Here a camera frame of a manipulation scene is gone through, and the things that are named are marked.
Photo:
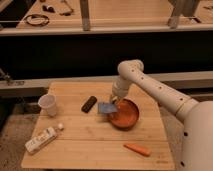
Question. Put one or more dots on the grey metal post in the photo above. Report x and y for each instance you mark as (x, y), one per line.
(84, 7)
(180, 7)

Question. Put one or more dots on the black rectangular block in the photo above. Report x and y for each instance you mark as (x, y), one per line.
(89, 104)

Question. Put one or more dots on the small dark tool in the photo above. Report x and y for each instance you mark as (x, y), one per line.
(48, 8)

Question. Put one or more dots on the grey metal post left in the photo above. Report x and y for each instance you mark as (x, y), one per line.
(84, 7)

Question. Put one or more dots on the wooden workbench shelf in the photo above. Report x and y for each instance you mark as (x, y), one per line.
(26, 17)

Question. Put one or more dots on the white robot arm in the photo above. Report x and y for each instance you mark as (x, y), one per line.
(196, 117)

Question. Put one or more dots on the grey metal post right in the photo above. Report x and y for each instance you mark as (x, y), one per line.
(180, 7)

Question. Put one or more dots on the orange carrot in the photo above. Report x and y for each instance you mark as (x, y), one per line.
(139, 149)

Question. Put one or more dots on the orange ceramic bowl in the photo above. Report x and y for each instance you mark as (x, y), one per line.
(126, 116)

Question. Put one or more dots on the white plastic bottle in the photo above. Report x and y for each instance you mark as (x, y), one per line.
(42, 139)

